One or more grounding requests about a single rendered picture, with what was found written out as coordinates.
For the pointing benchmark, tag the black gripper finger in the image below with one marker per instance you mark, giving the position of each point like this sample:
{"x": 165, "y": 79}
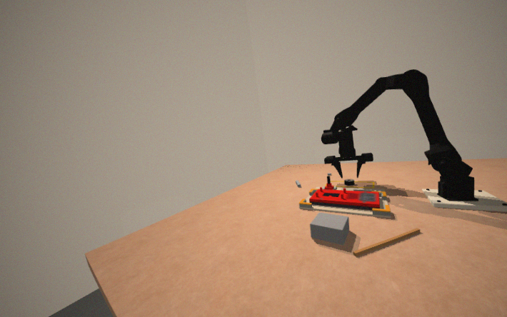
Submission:
{"x": 359, "y": 167}
{"x": 338, "y": 168}

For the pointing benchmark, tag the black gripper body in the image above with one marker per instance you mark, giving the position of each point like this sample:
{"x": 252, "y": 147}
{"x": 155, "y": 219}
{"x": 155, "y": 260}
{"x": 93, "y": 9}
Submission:
{"x": 346, "y": 151}

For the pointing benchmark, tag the black wheel with light grey hub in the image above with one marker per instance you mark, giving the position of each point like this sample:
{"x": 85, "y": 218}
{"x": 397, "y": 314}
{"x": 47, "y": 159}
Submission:
{"x": 349, "y": 182}

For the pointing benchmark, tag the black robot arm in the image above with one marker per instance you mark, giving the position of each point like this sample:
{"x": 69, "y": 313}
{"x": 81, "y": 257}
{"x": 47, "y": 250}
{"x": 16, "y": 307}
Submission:
{"x": 455, "y": 183}

